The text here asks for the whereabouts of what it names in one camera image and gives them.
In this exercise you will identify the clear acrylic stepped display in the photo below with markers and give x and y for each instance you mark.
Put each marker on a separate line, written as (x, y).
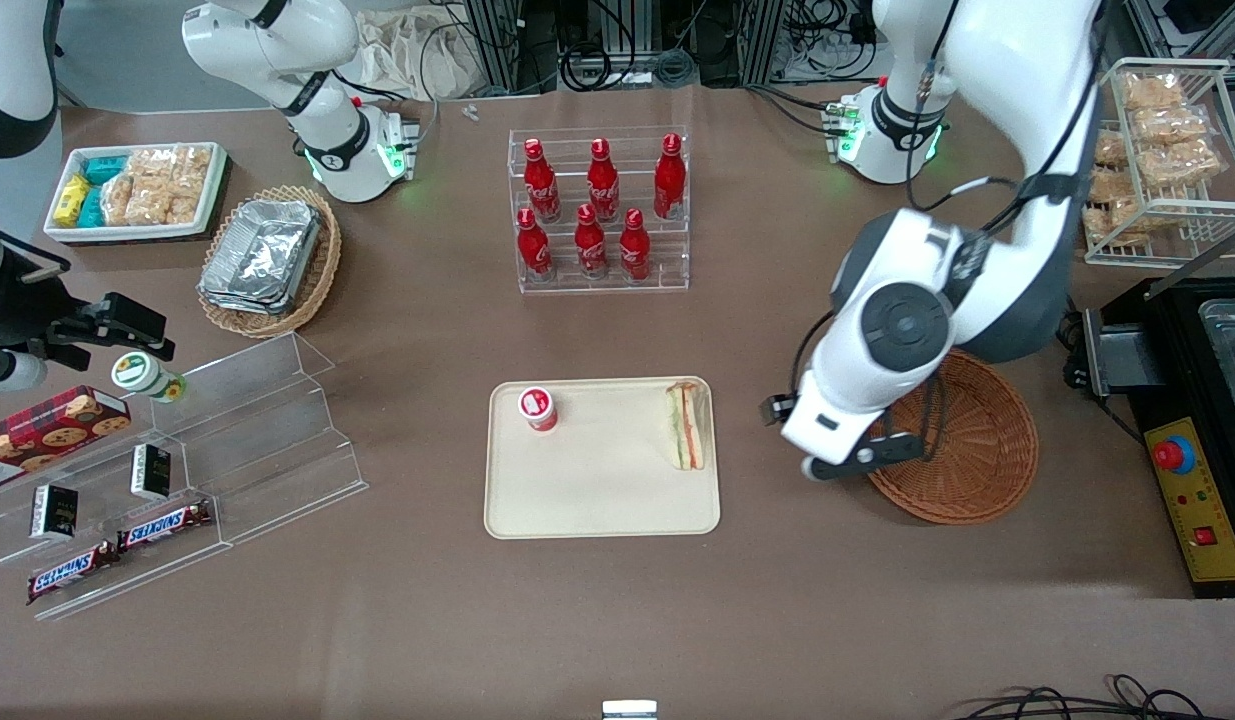
(277, 450)

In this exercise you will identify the oval light wicker basket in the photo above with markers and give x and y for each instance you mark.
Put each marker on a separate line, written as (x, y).
(322, 270)

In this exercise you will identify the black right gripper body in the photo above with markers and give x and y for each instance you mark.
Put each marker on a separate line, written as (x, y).
(15, 303)

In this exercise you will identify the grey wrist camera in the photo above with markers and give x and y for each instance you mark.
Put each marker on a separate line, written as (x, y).
(7, 370)
(867, 452)

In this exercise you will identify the yellow snack pack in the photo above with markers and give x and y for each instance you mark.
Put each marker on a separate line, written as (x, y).
(72, 200)

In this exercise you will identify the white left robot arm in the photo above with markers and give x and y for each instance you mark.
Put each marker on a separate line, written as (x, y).
(1007, 250)

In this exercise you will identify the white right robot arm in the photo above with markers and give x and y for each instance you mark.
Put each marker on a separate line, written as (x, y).
(327, 130)

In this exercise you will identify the black mat under snack tray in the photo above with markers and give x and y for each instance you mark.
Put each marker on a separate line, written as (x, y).
(147, 241)

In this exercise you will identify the aluminium frame post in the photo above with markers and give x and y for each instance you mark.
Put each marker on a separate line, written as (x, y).
(495, 45)

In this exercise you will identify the red cola bottle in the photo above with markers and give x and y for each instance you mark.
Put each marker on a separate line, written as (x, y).
(542, 185)
(534, 250)
(590, 248)
(603, 185)
(669, 185)
(634, 250)

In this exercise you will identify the black yellow control box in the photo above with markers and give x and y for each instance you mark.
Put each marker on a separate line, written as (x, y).
(1177, 340)

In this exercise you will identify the clear glass pan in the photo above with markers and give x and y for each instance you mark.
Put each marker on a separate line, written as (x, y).
(1232, 350)

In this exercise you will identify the red cup with white lid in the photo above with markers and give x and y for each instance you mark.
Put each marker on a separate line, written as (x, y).
(538, 408)

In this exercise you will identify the small black box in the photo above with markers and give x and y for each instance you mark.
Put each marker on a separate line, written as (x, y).
(53, 512)
(151, 472)

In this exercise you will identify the white rectangular snack tray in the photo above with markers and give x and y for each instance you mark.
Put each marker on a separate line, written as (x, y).
(137, 231)

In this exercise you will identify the round brown wicker basket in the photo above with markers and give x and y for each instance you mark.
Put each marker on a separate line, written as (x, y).
(987, 450)

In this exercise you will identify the clear acrylic bottle rack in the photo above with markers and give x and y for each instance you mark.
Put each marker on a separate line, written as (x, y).
(667, 275)

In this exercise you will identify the grey black box device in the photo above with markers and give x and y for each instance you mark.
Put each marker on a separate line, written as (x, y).
(1122, 355)

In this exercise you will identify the teal snack pack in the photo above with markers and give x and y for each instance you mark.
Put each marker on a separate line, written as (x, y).
(105, 168)
(92, 207)

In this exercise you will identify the clear-wrapped rice cracker pack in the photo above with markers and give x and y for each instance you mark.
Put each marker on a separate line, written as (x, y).
(184, 200)
(193, 162)
(119, 200)
(1115, 222)
(1182, 165)
(152, 162)
(149, 202)
(1172, 125)
(1111, 148)
(1117, 185)
(1152, 92)

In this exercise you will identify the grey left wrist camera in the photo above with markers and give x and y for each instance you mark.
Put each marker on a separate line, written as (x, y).
(867, 452)

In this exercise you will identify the beige plastic serving tray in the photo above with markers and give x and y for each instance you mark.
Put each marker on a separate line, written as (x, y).
(597, 480)

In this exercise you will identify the red tartan cookie box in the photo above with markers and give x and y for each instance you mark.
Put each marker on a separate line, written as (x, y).
(47, 430)

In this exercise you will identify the triangle sandwich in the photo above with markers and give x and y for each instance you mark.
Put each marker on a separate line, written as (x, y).
(685, 425)

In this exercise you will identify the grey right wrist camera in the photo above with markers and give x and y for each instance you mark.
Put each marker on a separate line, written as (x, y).
(7, 370)

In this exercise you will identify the beige cloth bag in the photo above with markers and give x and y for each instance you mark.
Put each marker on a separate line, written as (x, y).
(407, 55)

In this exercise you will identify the aluminium foil tray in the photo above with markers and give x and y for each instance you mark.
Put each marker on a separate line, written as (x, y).
(267, 304)
(262, 250)

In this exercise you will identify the snickers chocolate bar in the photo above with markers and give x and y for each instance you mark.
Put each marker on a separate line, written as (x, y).
(165, 526)
(72, 572)

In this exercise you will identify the green bottle with white lid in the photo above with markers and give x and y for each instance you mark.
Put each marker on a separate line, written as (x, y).
(142, 375)

